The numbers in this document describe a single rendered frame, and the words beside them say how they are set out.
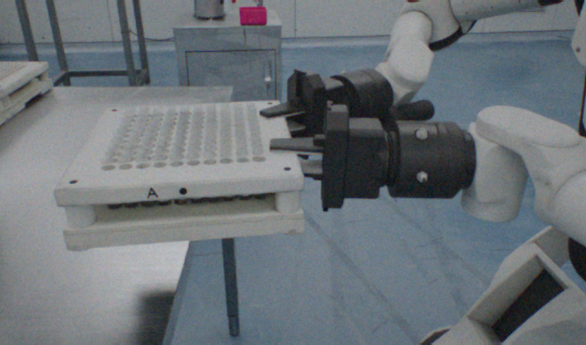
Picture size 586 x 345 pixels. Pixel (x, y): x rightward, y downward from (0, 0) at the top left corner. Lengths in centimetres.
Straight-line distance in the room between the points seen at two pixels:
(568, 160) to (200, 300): 165
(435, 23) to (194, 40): 218
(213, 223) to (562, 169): 34
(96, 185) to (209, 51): 256
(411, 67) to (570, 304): 41
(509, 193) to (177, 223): 36
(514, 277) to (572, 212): 41
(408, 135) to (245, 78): 257
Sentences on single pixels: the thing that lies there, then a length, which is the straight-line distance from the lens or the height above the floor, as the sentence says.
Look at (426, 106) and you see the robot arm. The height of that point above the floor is 105.
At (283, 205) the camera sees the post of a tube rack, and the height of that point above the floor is 104.
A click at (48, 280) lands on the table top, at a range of 74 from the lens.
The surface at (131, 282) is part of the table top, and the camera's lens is 70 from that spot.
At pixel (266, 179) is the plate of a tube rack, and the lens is 51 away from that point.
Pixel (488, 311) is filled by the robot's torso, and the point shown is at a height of 71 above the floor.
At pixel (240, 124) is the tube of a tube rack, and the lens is 62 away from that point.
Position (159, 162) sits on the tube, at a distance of 54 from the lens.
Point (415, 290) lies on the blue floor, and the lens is 209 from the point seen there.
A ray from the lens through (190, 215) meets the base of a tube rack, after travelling 54.
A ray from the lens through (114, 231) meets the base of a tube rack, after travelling 55.
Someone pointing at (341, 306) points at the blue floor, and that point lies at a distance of 198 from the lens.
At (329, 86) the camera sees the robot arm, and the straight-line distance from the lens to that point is 70.
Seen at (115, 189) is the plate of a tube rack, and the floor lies 107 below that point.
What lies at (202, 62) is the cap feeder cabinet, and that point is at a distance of 307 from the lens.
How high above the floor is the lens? 131
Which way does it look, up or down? 27 degrees down
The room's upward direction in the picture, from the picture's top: straight up
